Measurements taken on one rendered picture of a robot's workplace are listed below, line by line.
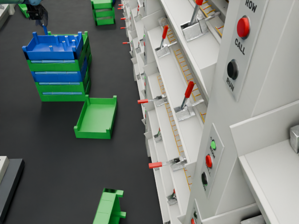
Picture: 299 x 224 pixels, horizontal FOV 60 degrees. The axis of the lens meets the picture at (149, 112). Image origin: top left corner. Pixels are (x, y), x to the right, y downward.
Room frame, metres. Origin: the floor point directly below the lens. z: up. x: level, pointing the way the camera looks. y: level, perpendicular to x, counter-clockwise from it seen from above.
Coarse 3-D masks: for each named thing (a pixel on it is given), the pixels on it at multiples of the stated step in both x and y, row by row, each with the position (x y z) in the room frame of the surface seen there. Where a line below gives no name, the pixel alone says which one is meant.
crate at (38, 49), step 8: (32, 32) 1.51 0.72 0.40; (80, 32) 1.51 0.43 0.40; (32, 40) 1.47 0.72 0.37; (40, 40) 1.52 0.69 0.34; (48, 40) 1.52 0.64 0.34; (64, 40) 1.52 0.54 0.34; (80, 40) 1.46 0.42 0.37; (24, 48) 1.32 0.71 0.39; (32, 48) 1.44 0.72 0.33; (40, 48) 1.45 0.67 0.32; (48, 48) 1.45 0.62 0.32; (56, 48) 1.45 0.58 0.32; (72, 48) 1.32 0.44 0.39; (80, 48) 1.42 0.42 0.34; (32, 56) 1.32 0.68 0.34; (40, 56) 1.32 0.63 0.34; (48, 56) 1.32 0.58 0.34; (56, 56) 1.32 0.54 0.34; (64, 56) 1.32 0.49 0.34; (72, 56) 1.32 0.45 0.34
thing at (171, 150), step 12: (156, 72) 0.86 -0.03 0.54; (156, 84) 0.79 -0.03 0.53; (156, 108) 0.66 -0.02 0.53; (168, 108) 0.65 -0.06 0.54; (168, 120) 0.59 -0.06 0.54; (168, 132) 0.55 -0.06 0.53; (168, 144) 0.50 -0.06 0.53; (180, 144) 0.49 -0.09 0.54; (168, 156) 0.46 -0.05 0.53; (180, 180) 0.38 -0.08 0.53; (180, 192) 0.34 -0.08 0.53; (180, 204) 0.31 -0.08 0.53; (180, 216) 0.26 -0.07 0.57
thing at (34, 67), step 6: (84, 48) 1.51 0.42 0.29; (84, 54) 1.49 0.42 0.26; (30, 60) 1.33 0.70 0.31; (78, 60) 1.34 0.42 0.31; (30, 66) 1.32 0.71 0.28; (36, 66) 1.32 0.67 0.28; (42, 66) 1.32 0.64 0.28; (48, 66) 1.32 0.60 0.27; (54, 66) 1.32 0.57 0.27; (60, 66) 1.32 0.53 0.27; (66, 66) 1.32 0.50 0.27; (72, 66) 1.32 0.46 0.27; (78, 66) 1.32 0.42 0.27
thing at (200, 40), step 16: (160, 0) 0.65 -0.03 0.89; (176, 0) 0.58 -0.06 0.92; (192, 0) 0.54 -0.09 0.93; (208, 0) 0.49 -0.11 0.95; (224, 0) 0.45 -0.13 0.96; (176, 16) 0.51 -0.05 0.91; (192, 16) 0.42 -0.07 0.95; (208, 16) 0.43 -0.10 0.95; (224, 16) 0.41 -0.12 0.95; (176, 32) 0.47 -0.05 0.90; (192, 32) 0.41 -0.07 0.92; (208, 32) 0.41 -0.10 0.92; (192, 48) 0.38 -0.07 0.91; (208, 48) 0.37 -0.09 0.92; (192, 64) 0.35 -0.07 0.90; (208, 64) 0.26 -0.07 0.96; (208, 80) 0.26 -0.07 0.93; (208, 96) 0.27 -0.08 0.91
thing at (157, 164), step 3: (156, 162) 0.42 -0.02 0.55; (159, 162) 0.42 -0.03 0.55; (162, 162) 0.42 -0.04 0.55; (165, 162) 0.42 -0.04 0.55; (168, 162) 0.42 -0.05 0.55; (171, 162) 0.42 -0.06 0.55; (174, 162) 0.42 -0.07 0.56; (150, 165) 0.41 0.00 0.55; (153, 165) 0.41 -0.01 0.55; (156, 165) 0.41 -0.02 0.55; (159, 165) 0.41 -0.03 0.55; (162, 165) 0.41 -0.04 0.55
